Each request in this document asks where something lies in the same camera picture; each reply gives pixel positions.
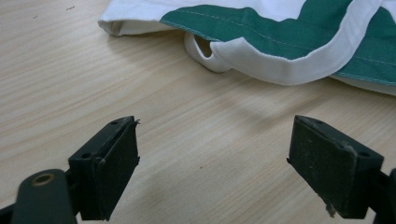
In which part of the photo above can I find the green and white cloth bag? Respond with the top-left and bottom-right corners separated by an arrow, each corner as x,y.
97,0 -> 396,97

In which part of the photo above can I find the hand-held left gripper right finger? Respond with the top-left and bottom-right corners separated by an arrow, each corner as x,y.
286,114 -> 385,220

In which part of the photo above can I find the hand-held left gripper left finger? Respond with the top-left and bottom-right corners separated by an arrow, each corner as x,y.
67,115 -> 141,222

